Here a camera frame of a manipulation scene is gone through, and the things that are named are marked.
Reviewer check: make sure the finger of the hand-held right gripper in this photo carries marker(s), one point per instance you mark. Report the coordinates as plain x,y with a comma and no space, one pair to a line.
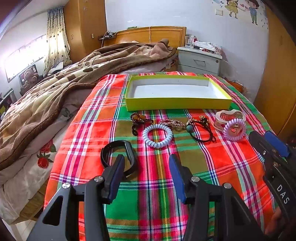
261,148
277,144

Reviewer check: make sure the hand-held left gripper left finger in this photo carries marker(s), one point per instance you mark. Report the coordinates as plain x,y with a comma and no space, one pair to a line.
116,176

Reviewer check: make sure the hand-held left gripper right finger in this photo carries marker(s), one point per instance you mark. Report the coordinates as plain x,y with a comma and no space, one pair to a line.
177,178

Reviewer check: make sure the black wristband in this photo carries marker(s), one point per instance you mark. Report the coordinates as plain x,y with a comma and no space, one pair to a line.
133,160

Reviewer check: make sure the beige hair claw clip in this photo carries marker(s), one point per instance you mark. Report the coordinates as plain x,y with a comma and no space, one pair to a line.
219,118

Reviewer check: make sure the rhinestone hair clip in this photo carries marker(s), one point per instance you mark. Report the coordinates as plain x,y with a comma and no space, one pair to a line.
171,122

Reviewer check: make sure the yellow-green shallow box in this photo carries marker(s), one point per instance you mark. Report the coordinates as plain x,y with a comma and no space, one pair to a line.
166,91

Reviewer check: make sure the person's right hand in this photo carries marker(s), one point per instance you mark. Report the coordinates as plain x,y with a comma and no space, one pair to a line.
274,223

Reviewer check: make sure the red green plaid cloth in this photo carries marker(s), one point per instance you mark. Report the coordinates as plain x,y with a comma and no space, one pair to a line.
97,129

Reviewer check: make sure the wooden wardrobe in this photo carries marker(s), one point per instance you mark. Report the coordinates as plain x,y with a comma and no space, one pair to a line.
277,76
85,27

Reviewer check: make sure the floral bed sheet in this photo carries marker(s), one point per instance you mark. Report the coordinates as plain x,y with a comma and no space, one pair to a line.
27,169

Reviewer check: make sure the brown patterned blanket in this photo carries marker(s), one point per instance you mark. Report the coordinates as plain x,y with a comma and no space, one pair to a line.
69,81

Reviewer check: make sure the grey nightstand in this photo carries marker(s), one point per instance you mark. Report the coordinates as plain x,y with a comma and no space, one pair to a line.
198,61

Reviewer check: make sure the clutter on nightstand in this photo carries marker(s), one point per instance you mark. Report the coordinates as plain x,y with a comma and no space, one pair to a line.
203,45

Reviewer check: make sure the pink blanket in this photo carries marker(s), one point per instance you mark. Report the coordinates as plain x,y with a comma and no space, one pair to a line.
159,49

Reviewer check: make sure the brown teddy bear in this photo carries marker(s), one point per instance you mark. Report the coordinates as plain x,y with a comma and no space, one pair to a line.
29,75

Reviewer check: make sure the power strip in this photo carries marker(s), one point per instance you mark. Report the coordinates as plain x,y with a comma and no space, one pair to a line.
107,35

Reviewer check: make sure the wooden headboard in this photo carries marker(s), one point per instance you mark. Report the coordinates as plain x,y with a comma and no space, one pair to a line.
161,34

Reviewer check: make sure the spotted curtain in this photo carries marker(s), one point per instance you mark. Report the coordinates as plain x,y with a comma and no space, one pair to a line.
56,44

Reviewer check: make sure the window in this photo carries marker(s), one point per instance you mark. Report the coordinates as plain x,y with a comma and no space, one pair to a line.
23,58

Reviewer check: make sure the cartoon wall sticker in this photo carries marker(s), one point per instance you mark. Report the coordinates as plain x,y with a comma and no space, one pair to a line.
240,9

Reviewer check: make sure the white wall socket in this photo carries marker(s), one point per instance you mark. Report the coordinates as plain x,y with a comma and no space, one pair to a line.
218,12

